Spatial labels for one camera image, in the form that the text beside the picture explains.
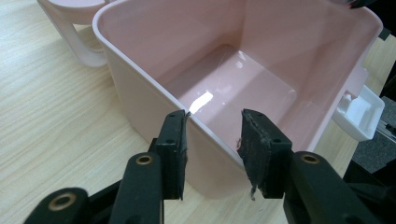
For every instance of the pink plastic storage box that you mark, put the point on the pink plastic storage box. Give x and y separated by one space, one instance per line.
218 77

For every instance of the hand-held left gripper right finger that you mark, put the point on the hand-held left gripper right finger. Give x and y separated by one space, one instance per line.
263 152

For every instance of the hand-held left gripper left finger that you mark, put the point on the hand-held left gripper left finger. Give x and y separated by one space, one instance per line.
172 146

